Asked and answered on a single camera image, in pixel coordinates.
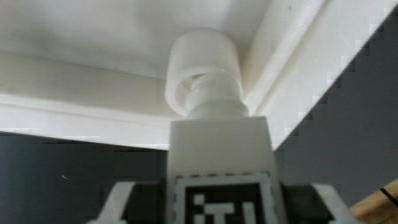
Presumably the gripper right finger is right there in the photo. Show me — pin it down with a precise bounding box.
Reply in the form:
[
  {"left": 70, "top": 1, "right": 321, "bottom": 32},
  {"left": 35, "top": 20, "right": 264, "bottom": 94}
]
[{"left": 283, "top": 183, "right": 365, "bottom": 224}]

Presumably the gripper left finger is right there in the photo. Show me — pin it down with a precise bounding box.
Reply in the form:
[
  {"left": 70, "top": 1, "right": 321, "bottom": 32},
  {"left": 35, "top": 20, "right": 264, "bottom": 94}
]
[{"left": 88, "top": 181, "right": 166, "bottom": 224}]

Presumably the white table leg with tag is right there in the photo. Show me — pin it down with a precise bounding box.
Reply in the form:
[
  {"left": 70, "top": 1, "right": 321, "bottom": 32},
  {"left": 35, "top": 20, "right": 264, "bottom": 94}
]
[{"left": 166, "top": 73, "right": 289, "bottom": 224}]

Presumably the white square tabletop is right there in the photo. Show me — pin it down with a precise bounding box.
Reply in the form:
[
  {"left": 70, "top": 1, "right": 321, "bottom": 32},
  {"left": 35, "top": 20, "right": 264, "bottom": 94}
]
[{"left": 0, "top": 0, "right": 398, "bottom": 149}]

